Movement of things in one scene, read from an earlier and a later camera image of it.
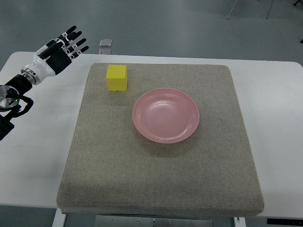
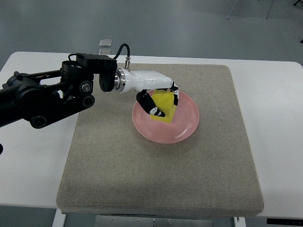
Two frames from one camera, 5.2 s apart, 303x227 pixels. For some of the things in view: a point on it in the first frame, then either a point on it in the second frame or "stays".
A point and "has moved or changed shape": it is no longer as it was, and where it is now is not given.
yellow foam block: [116, 77] has moved or changed shape
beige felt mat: [111, 169] stays
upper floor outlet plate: [105, 43] stays
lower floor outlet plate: [105, 51] stays
